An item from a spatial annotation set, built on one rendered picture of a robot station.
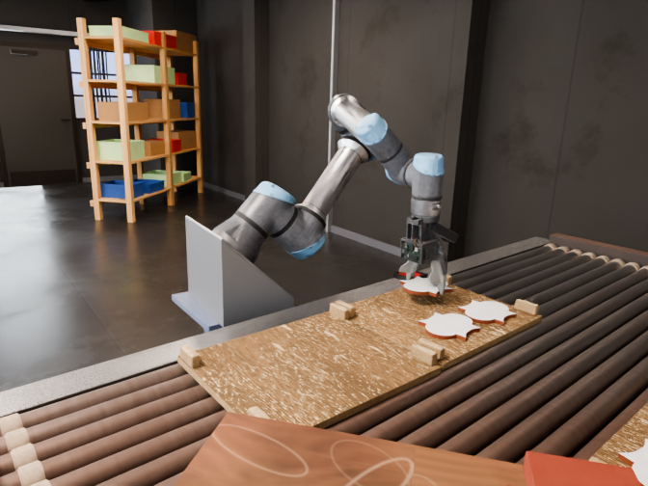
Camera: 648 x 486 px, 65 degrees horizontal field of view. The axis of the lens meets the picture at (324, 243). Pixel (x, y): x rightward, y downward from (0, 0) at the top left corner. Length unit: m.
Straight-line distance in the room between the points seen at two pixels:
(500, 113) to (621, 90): 0.87
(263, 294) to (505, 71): 3.23
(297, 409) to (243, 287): 0.51
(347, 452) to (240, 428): 0.14
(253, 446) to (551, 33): 3.74
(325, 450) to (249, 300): 0.76
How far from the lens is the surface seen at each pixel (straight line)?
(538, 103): 4.08
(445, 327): 1.23
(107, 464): 0.88
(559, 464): 0.40
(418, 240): 1.31
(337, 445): 0.67
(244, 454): 0.66
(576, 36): 4.01
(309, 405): 0.93
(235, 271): 1.32
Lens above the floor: 1.44
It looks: 16 degrees down
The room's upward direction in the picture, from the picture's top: 2 degrees clockwise
